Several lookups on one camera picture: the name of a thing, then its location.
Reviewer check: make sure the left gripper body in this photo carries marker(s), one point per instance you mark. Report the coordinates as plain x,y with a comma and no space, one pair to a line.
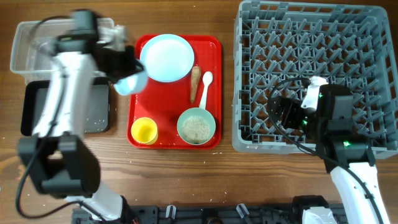
116,64

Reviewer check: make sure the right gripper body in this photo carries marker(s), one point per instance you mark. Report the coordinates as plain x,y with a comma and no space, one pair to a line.
296,117

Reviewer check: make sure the light blue bowl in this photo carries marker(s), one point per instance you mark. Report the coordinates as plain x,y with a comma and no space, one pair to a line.
132,85

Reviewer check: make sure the yellow plastic cup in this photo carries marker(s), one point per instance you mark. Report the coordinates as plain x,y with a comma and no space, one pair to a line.
144,131

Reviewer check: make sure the brown carrot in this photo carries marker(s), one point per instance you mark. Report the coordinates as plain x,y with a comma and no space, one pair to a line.
195,78

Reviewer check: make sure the white plastic spoon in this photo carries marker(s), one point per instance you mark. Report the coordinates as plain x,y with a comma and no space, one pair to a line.
207,80

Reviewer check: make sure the light green bowl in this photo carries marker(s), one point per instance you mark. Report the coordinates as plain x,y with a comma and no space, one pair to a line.
196,112

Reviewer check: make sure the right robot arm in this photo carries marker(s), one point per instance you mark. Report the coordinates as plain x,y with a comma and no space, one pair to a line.
348,156

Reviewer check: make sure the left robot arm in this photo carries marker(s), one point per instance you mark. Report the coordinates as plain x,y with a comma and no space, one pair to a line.
56,159

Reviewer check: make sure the black waste tray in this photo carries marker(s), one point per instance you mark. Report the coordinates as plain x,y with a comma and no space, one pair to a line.
97,117

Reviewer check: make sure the clear plastic waste bin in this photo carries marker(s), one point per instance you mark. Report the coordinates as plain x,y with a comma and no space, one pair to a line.
29,56

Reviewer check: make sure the grey dishwasher rack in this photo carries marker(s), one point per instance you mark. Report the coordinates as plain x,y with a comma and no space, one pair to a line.
346,44

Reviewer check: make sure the large light blue plate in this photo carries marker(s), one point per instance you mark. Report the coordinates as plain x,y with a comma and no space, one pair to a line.
167,58

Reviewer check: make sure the red serving tray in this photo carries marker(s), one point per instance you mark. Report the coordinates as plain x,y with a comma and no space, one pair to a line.
165,102

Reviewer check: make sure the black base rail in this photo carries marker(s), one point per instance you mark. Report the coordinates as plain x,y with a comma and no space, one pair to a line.
203,215

